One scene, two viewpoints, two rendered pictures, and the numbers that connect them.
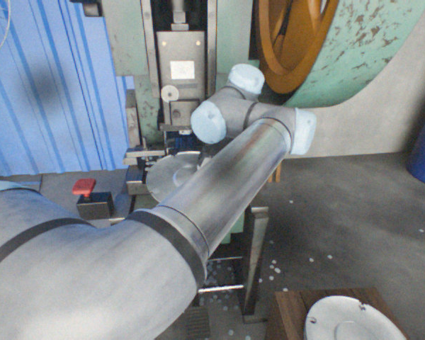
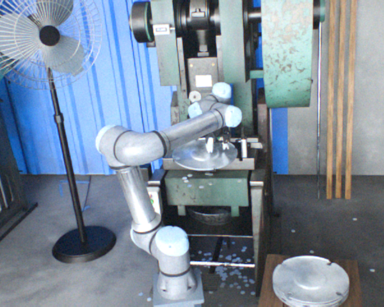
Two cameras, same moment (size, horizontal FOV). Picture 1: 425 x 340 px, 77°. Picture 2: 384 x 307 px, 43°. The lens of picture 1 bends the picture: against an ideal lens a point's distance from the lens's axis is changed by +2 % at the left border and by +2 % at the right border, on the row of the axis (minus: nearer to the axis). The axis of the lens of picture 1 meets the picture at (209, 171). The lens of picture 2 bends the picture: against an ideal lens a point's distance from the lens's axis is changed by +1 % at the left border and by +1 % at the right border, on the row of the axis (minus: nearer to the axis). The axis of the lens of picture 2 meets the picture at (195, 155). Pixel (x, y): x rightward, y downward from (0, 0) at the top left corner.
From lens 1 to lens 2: 1.39 m
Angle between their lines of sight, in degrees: 19
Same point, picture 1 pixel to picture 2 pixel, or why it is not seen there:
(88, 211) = not seen: hidden behind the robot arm
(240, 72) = (216, 87)
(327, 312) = (299, 263)
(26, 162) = (79, 160)
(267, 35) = not seen: hidden behind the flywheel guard
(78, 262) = (137, 135)
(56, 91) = (115, 91)
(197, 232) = (166, 137)
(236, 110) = (206, 106)
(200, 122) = (191, 112)
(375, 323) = (332, 272)
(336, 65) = (278, 82)
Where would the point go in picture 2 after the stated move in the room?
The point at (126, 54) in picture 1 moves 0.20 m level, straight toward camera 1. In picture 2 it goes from (167, 73) to (164, 84)
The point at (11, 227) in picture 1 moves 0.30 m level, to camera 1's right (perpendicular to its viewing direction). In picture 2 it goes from (123, 130) to (210, 132)
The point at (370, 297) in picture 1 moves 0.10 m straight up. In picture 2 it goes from (347, 265) to (348, 244)
